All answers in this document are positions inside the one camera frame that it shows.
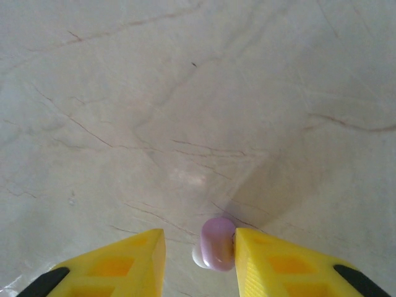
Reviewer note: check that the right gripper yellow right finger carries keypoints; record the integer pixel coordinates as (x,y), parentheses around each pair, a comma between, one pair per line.
(278,272)

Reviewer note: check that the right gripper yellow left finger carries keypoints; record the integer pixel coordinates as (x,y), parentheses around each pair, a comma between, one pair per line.
(117,272)

